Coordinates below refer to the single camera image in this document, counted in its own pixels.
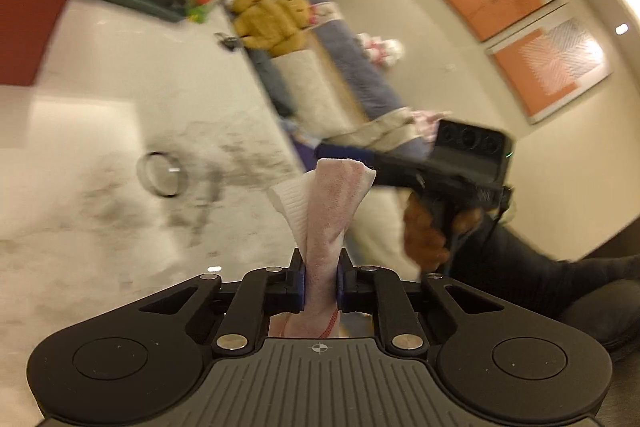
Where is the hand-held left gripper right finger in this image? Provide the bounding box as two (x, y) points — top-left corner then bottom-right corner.
(337, 247), (506, 356)

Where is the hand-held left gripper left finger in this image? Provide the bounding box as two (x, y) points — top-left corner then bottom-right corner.
(137, 248), (305, 357)

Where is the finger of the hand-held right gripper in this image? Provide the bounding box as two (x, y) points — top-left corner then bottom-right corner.
(314, 142), (432, 191)

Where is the white printed shopping bag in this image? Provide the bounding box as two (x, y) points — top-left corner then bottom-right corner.
(267, 157), (377, 340)

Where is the black rubber band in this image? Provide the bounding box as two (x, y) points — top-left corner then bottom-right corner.
(136, 151), (189, 198)

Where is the person's right forearm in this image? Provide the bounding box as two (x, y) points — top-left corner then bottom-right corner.
(450, 214), (581, 308)

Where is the person's right hand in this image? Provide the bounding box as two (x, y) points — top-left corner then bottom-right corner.
(401, 196), (485, 270)

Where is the purple cloth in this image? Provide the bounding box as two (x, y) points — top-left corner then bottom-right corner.
(285, 127), (321, 172)

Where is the beige cushion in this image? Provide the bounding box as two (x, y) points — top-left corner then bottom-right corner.
(270, 49), (362, 138)

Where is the grey sofa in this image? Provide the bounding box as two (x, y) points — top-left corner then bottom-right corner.
(200, 0), (451, 168)

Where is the grey clothes pile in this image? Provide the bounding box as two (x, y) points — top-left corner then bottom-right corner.
(250, 52), (298, 118)

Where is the pink white plush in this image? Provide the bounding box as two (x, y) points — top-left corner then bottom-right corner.
(356, 33), (405, 68)

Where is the yellow muscular cat plush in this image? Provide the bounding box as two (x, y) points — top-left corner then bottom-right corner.
(232, 0), (313, 58)

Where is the person's leg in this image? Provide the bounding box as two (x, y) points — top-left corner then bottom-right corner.
(560, 254), (640, 360)

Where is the orange striped wall picture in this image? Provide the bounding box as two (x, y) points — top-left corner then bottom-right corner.
(485, 4), (615, 125)

